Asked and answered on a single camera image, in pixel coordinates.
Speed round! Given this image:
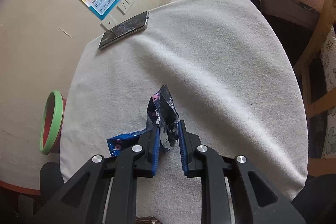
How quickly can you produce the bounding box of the white wall socket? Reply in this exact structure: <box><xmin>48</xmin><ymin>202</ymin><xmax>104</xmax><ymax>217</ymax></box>
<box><xmin>117</xmin><ymin>0</ymin><xmax>135</xmax><ymax>14</ymax></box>

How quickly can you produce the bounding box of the floral chair cushion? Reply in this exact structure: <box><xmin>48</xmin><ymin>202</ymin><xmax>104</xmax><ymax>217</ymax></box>
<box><xmin>319</xmin><ymin>27</ymin><xmax>336</xmax><ymax>159</ymax></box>

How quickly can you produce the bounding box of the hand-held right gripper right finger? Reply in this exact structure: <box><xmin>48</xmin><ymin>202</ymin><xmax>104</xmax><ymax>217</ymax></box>
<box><xmin>177</xmin><ymin>120</ymin><xmax>306</xmax><ymax>224</ymax></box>

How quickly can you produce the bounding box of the dark blue snack wrapper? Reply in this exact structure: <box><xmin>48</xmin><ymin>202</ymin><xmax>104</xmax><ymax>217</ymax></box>
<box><xmin>106</xmin><ymin>84</ymin><xmax>180</xmax><ymax>157</ymax></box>

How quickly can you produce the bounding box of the black smartphone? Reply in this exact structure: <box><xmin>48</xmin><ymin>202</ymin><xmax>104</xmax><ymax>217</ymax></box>
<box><xmin>98</xmin><ymin>10</ymin><xmax>150</xmax><ymax>50</ymax></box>

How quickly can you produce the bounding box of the red bin with green rim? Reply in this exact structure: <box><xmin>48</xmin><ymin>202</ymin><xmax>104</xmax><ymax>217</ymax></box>
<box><xmin>39</xmin><ymin>90</ymin><xmax>66</xmax><ymax>156</ymax></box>

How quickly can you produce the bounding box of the wooden chair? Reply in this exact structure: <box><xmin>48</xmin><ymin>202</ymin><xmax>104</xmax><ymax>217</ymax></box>
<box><xmin>293</xmin><ymin>0</ymin><xmax>336</xmax><ymax>177</ymax></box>

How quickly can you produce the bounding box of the brown snack wrapper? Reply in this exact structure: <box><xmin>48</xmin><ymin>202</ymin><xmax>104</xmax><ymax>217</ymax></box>
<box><xmin>135</xmin><ymin>217</ymin><xmax>162</xmax><ymax>224</ymax></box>

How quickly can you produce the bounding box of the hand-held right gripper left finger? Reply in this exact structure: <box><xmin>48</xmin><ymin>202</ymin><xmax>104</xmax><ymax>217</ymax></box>
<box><xmin>34</xmin><ymin>126</ymin><xmax>161</xmax><ymax>224</ymax></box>

